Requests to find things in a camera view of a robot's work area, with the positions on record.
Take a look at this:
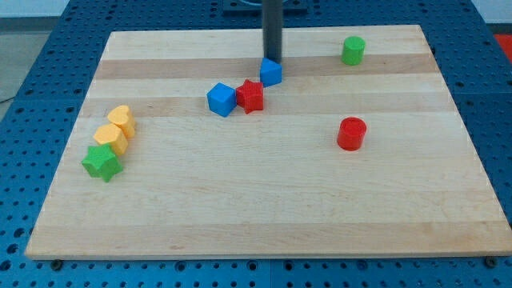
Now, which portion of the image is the blue cube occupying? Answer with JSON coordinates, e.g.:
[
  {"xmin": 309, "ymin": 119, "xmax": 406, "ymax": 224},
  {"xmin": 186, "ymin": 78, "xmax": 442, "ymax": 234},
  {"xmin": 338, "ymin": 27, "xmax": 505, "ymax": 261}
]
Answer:
[{"xmin": 206, "ymin": 82, "xmax": 237, "ymax": 117}]

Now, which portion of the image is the red star block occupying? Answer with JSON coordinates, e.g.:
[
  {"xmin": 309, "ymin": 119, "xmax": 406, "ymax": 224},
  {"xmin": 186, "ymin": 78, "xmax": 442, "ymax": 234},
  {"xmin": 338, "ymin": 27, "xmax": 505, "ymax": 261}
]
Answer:
[{"xmin": 235, "ymin": 79, "xmax": 264, "ymax": 114}]

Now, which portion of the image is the green star block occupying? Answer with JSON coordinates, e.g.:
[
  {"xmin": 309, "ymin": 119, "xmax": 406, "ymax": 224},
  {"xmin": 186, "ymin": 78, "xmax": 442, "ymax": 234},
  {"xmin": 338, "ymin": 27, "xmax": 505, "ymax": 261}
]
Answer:
[{"xmin": 82, "ymin": 144, "xmax": 123, "ymax": 182}]

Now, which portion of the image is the blue triangular block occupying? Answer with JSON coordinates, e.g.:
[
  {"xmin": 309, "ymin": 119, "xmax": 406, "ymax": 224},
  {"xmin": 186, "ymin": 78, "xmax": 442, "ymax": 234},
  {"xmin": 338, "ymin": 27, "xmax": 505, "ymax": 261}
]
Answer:
[{"xmin": 259, "ymin": 58, "xmax": 282, "ymax": 87}]

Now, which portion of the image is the wooden board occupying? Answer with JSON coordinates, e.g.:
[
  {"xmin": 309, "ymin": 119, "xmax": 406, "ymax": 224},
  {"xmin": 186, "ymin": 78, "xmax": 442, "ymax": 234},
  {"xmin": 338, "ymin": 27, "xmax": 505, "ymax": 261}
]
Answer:
[{"xmin": 26, "ymin": 25, "xmax": 511, "ymax": 260}]

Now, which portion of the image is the red cylinder block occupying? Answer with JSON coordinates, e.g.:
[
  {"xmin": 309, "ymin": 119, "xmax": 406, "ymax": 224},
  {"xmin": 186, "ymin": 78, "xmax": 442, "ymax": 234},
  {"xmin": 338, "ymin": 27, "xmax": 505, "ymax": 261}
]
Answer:
[{"xmin": 337, "ymin": 117, "xmax": 367, "ymax": 151}]

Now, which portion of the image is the green cylinder block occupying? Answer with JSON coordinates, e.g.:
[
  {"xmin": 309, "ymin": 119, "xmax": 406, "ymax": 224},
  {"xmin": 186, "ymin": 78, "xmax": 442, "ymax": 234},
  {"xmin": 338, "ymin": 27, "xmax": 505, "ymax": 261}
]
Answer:
[{"xmin": 341, "ymin": 36, "xmax": 366, "ymax": 66}]

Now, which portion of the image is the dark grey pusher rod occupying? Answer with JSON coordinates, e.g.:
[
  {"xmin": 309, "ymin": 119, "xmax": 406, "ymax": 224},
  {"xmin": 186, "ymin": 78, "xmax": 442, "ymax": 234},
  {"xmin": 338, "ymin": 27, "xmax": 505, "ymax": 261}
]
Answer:
[{"xmin": 262, "ymin": 0, "xmax": 283, "ymax": 63}]

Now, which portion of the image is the yellow heart block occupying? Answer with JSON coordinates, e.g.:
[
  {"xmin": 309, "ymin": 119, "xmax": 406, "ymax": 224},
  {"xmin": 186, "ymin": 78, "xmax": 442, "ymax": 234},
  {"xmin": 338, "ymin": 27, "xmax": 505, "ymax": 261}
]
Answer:
[{"xmin": 107, "ymin": 105, "xmax": 136, "ymax": 138}]

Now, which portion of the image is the yellow hexagon block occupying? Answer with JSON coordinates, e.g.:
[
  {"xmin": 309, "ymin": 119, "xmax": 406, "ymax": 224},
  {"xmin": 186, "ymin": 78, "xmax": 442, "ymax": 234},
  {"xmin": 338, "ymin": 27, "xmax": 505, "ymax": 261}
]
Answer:
[{"xmin": 93, "ymin": 124, "xmax": 128, "ymax": 156}]

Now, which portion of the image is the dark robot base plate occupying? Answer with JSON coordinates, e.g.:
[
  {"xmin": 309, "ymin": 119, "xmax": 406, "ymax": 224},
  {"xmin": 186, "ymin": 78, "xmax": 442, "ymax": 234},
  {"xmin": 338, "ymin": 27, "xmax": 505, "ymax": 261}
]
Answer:
[{"xmin": 222, "ymin": 0, "xmax": 308, "ymax": 16}]

